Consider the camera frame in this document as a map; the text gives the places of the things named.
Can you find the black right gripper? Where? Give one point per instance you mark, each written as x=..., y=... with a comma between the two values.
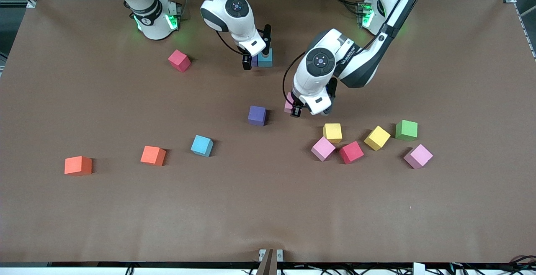
x=247, y=62

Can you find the pink foam cube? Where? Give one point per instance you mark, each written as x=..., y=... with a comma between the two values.
x=418, y=156
x=323, y=148
x=288, y=100

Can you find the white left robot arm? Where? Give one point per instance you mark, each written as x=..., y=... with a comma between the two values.
x=314, y=82

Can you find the orange foam cube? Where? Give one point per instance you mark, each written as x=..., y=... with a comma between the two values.
x=78, y=165
x=153, y=155

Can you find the green foam cube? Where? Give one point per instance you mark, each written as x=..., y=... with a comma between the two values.
x=406, y=130

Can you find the red foam cube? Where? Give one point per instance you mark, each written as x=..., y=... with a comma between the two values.
x=179, y=60
x=351, y=152

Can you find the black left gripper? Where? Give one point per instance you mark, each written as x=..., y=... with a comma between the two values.
x=296, y=110

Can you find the white label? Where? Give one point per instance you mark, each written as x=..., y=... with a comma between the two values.
x=418, y=269

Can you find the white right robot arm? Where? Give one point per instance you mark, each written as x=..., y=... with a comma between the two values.
x=245, y=30

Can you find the purple foam cube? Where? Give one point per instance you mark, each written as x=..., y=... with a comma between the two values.
x=254, y=60
x=256, y=115

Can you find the blue foam cube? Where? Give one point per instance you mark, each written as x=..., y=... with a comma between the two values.
x=202, y=145
x=265, y=58

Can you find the metal bracket with brown post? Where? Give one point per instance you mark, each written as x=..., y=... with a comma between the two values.
x=270, y=262

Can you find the brown paper table cover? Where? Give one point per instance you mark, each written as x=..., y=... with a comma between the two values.
x=268, y=208

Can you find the yellow foam cube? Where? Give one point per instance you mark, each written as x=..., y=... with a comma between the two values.
x=332, y=132
x=377, y=137

